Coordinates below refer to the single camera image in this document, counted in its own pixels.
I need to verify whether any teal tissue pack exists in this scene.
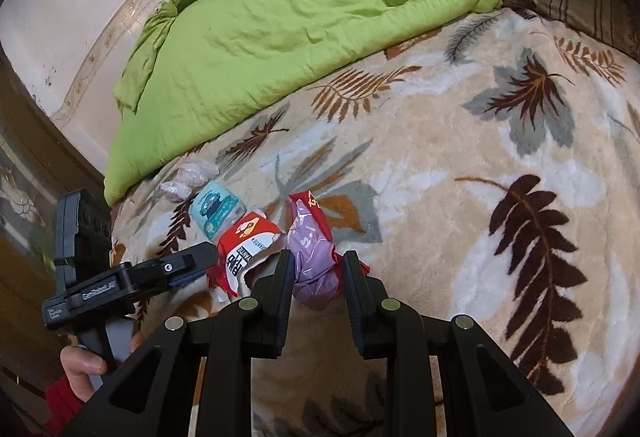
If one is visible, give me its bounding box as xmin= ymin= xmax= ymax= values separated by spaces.
xmin=189 ymin=182 xmax=246 ymax=244

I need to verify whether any red purple snack wrapper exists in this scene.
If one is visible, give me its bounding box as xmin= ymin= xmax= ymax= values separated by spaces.
xmin=286 ymin=191 xmax=373 ymax=310

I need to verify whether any person's left hand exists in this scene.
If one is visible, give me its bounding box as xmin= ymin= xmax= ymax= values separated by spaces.
xmin=60 ymin=345 xmax=108 ymax=402

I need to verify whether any red white snack wrapper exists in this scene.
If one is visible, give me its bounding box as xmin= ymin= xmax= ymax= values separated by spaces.
xmin=206 ymin=211 xmax=284 ymax=298

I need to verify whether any clear crumpled plastic bag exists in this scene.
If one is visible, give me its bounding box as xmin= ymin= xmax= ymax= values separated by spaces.
xmin=160 ymin=161 xmax=219 ymax=203

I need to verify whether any wooden glass door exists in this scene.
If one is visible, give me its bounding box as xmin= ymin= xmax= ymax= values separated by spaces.
xmin=1 ymin=59 xmax=101 ymax=427

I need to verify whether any green quilt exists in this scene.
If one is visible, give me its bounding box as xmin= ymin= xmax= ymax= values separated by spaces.
xmin=104 ymin=0 xmax=501 ymax=203

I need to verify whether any striped beige pillow lower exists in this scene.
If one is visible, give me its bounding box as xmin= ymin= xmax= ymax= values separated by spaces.
xmin=503 ymin=0 xmax=639 ymax=61

